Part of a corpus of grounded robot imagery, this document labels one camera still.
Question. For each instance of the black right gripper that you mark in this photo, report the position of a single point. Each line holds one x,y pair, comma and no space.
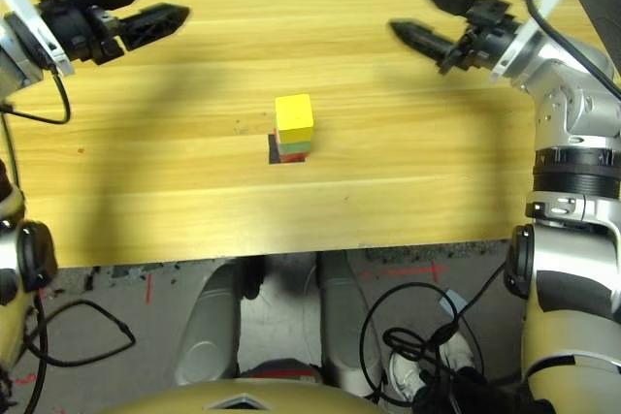
485,36

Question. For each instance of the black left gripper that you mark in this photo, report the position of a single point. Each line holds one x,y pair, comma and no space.
77,21

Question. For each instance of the yellow wooden block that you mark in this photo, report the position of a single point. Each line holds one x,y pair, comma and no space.
293,116

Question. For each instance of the green wooden block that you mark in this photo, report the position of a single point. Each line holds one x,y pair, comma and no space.
296,147

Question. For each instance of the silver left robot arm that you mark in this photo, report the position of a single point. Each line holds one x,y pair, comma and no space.
9,70

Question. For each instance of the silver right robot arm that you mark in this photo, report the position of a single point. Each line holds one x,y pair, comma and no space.
572,108

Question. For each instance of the red wooden block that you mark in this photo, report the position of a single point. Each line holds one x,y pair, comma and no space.
293,157

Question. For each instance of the red floor tape strip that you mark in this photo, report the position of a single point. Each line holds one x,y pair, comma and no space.
148,288

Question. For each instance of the small grey adapter box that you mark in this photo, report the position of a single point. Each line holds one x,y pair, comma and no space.
453,300

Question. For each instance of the silver right robot leg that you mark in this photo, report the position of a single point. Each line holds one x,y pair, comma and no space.
344,327

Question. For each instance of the silver robot leg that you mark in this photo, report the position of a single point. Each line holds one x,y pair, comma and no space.
208,327
344,327

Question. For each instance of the silver left robot leg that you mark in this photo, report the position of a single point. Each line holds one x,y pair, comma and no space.
208,327

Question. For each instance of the white sneaker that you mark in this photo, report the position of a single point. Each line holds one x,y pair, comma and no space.
405,375
458,348

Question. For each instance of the beige robot torso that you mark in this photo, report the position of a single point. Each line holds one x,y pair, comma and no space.
194,399

